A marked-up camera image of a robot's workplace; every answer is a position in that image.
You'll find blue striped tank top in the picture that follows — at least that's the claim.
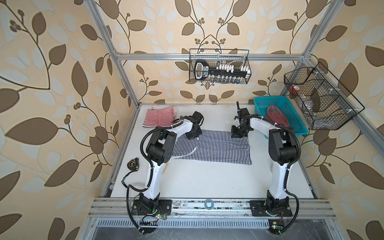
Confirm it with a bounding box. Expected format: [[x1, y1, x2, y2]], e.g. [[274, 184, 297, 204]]
[[173, 130, 252, 166]]

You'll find maroon tank top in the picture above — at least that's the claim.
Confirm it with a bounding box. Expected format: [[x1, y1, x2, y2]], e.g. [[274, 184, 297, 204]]
[[266, 106, 290, 127]]

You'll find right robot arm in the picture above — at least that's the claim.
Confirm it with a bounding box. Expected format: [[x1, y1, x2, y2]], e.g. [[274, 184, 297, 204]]
[[231, 102, 301, 235]]

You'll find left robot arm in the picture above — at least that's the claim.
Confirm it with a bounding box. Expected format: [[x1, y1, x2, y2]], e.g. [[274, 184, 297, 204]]
[[122, 111, 204, 235]]

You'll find red striped folded tank top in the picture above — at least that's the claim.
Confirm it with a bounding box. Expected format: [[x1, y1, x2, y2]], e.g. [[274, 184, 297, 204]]
[[143, 106, 178, 128]]

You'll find teal plastic basket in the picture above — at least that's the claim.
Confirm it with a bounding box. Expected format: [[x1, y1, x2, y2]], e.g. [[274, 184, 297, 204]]
[[254, 96, 309, 136]]

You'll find red white item in basket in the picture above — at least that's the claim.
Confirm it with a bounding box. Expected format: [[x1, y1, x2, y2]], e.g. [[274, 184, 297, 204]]
[[290, 85, 300, 94]]

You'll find black yellow tape measure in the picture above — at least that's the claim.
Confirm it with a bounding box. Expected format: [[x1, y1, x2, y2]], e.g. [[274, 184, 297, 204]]
[[127, 158, 140, 172]]

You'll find black handled tool in basket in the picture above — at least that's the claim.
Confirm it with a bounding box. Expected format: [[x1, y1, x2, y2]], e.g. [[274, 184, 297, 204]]
[[193, 60, 252, 83]]

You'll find black wire basket back wall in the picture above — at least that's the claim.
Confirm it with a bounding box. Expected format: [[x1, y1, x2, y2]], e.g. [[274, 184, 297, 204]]
[[189, 48, 252, 85]]

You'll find black wire basket wall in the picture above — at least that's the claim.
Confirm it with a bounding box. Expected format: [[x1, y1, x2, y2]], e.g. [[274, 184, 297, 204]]
[[189, 48, 252, 85], [284, 62, 365, 131]]

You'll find black wire basket right wall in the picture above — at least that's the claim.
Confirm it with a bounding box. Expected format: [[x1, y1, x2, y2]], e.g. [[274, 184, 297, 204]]
[[284, 62, 365, 131]]

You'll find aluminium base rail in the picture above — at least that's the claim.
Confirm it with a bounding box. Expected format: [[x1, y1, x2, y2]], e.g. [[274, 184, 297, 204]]
[[80, 198, 344, 240]]

